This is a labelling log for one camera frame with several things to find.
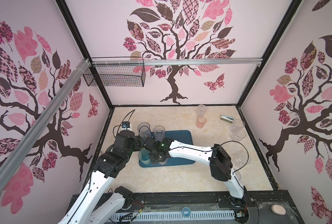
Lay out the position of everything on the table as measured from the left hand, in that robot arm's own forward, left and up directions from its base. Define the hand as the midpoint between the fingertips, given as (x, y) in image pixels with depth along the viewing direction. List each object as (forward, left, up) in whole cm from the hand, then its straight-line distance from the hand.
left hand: (134, 139), depth 71 cm
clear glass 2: (-2, -65, -22) cm, 68 cm away
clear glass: (+18, -11, -21) cm, 30 cm away
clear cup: (-5, -15, -20) cm, 25 cm away
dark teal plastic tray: (+17, -30, -24) cm, 42 cm away
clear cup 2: (+39, -45, -18) cm, 62 cm away
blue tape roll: (-30, -27, -23) cm, 46 cm away
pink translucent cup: (+27, -43, -19) cm, 54 cm away
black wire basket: (+49, +18, +9) cm, 53 cm away
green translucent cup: (-1, -3, -18) cm, 19 cm away
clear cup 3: (+27, -73, -22) cm, 81 cm away
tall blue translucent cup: (+4, -5, +5) cm, 8 cm away
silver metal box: (+32, -66, -22) cm, 76 cm away
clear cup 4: (+17, -69, -21) cm, 74 cm away
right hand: (-3, -9, -17) cm, 19 cm away
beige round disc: (-29, -75, -21) cm, 83 cm away
